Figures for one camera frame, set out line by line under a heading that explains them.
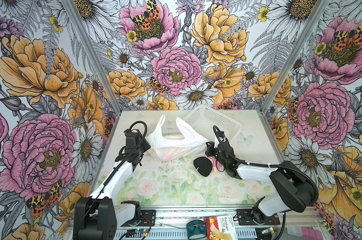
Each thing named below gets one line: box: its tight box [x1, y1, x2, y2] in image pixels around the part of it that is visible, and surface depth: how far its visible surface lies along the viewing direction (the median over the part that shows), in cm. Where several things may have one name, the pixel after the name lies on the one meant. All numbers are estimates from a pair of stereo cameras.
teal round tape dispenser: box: [186, 219, 207, 240], surface depth 67 cm
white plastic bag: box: [147, 115, 209, 162], surface depth 87 cm
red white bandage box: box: [205, 215, 238, 240], surface depth 70 cm
